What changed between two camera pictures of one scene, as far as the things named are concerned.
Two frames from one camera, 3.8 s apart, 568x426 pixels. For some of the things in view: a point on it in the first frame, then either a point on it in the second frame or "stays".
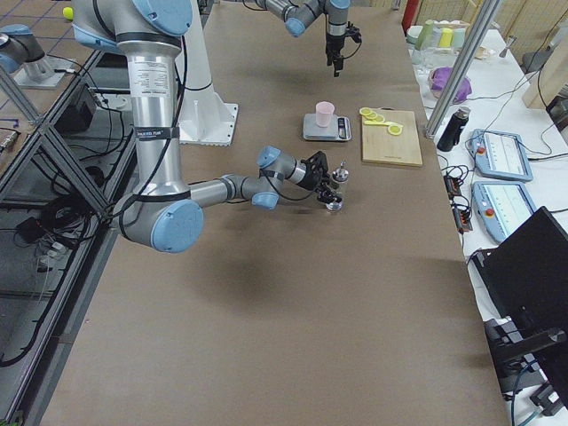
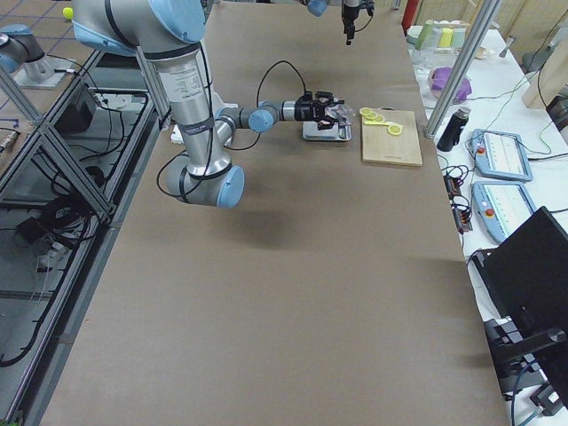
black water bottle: x=451 y=133 stays
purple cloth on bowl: x=437 y=79 stays
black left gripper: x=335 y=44 to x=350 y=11
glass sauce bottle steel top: x=339 y=177 to x=342 y=113
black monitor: x=528 y=271 stays
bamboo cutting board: x=379 y=145 stays
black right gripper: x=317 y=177 to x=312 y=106
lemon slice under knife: x=395 y=130 stays
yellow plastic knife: x=380 y=122 stays
